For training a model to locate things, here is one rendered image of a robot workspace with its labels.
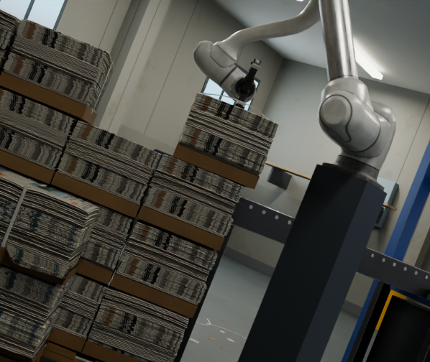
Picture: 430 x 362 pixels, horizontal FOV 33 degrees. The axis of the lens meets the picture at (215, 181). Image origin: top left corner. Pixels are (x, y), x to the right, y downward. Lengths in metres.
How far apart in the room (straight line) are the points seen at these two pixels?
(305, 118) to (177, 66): 2.24
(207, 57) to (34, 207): 1.04
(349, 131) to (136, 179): 0.69
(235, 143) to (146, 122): 6.52
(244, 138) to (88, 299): 0.72
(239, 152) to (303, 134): 7.95
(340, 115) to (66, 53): 0.88
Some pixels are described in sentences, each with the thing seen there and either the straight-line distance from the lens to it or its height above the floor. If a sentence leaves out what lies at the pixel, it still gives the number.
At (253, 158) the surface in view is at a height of 0.92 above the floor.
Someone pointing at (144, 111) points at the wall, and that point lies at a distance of 8.79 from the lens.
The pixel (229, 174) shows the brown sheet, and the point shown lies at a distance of 2.37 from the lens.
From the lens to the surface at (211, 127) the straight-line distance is 2.35.
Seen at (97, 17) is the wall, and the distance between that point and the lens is 7.99.
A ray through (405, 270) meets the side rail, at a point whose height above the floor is 0.77.
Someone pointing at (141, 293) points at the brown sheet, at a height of 0.39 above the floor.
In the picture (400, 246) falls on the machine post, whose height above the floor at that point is 0.88.
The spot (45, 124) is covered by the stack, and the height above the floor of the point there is 0.78.
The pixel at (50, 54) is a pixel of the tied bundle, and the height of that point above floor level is 0.99.
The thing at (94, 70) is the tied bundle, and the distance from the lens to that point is 2.38.
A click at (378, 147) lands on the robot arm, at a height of 1.12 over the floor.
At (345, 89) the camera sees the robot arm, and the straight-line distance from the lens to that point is 2.41.
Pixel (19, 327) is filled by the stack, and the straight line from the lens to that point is 2.13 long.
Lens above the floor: 0.78
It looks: 1 degrees up
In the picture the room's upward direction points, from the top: 22 degrees clockwise
